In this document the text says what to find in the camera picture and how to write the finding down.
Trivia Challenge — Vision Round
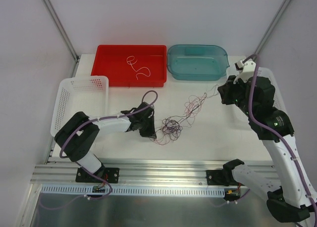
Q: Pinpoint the bundle of thin wires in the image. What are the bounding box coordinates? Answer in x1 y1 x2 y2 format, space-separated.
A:
151 85 220 146

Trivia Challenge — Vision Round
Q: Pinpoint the white wire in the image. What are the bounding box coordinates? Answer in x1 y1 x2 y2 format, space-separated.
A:
126 55 152 80

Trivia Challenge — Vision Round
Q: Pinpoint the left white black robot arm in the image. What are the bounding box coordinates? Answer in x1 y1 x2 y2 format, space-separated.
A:
54 101 157 183

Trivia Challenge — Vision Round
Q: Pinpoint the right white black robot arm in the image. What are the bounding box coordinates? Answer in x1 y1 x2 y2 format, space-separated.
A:
217 75 317 225

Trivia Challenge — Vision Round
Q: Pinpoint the right white perforated basket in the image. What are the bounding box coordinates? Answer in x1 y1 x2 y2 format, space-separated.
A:
225 66 289 125

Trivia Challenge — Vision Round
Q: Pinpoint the white perforated basket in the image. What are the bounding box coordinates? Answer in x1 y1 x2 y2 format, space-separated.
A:
225 66 289 125
51 76 108 136

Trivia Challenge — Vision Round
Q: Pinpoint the red plastic tray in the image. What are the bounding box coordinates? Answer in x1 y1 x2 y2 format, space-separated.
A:
91 45 167 88

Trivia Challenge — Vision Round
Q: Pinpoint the teal translucent plastic tub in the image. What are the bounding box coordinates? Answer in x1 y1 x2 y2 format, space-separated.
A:
167 45 229 81

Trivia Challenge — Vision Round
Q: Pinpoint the left white perforated basket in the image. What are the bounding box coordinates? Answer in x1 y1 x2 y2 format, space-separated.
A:
51 76 108 136

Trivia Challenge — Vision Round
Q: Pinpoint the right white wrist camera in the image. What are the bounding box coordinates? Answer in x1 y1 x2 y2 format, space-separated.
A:
233 60 257 84

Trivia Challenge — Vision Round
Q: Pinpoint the aluminium mounting rail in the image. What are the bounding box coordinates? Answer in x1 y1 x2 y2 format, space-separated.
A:
31 158 225 187

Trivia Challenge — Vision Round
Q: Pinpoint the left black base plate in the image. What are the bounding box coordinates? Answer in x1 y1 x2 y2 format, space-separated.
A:
75 167 120 183

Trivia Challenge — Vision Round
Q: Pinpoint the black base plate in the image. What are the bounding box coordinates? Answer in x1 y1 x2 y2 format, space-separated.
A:
75 167 120 183
206 169 238 186

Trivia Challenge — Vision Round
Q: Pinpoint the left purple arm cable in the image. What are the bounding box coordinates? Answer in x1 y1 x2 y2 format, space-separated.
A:
58 90 159 159

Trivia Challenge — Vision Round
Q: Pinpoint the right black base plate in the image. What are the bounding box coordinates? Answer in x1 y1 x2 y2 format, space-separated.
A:
206 169 238 186

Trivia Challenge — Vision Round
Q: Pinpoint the white slotted cable duct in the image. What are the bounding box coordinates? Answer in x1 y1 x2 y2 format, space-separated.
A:
41 184 225 198

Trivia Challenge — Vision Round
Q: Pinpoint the right aluminium frame post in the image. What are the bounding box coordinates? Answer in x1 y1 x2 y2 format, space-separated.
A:
254 0 293 56

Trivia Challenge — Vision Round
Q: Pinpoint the aluminium frame post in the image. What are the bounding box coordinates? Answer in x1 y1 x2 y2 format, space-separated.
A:
37 0 80 63
254 0 293 56

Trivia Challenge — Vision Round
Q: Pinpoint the left aluminium frame post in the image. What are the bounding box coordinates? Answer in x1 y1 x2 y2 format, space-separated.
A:
37 0 80 63

